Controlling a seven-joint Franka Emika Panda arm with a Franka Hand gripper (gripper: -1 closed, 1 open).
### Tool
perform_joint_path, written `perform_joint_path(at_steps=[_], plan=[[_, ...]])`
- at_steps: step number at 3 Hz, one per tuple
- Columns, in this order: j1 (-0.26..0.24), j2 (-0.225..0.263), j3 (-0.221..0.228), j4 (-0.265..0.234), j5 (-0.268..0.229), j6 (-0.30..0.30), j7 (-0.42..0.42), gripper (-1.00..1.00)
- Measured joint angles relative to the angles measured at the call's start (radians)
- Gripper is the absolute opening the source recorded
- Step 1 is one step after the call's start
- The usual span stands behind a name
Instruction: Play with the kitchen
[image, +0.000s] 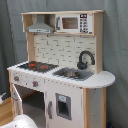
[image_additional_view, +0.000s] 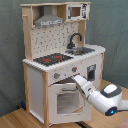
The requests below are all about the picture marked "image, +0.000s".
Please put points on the white oven door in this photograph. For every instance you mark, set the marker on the white oven door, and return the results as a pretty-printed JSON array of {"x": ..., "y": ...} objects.
[{"x": 17, "y": 102}]

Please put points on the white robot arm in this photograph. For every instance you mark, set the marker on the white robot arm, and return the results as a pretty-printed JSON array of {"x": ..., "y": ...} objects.
[{"x": 20, "y": 121}]

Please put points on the wooden toy kitchen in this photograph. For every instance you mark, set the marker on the wooden toy kitchen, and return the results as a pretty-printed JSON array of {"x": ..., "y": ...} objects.
[{"x": 63, "y": 49}]

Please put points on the black toy faucet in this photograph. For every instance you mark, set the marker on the black toy faucet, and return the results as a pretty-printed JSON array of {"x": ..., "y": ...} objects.
[{"x": 83, "y": 63}]

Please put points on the metal sink basin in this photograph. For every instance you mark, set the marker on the metal sink basin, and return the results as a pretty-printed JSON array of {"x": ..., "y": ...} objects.
[{"x": 73, "y": 74}]

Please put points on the black stovetop red burners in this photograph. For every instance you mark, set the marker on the black stovetop red burners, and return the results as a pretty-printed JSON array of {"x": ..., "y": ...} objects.
[{"x": 38, "y": 66}]

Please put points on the right oven knob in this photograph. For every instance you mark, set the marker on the right oven knob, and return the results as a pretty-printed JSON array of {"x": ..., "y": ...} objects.
[{"x": 35, "y": 84}]

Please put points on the oven knob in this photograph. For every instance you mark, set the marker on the oven knob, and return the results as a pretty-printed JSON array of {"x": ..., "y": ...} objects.
[
  {"x": 16, "y": 78},
  {"x": 35, "y": 84}
]

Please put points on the white cabinet door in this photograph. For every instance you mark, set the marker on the white cabinet door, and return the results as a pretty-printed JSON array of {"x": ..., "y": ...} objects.
[{"x": 63, "y": 105}]

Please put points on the toy microwave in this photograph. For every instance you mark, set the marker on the toy microwave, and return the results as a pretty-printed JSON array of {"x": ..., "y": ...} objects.
[{"x": 74, "y": 23}]

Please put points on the grey range hood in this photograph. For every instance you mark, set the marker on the grey range hood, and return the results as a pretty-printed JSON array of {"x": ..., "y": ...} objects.
[{"x": 40, "y": 26}]

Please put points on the left oven knob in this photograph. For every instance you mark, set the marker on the left oven knob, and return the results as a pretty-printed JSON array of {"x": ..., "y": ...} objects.
[{"x": 16, "y": 78}]

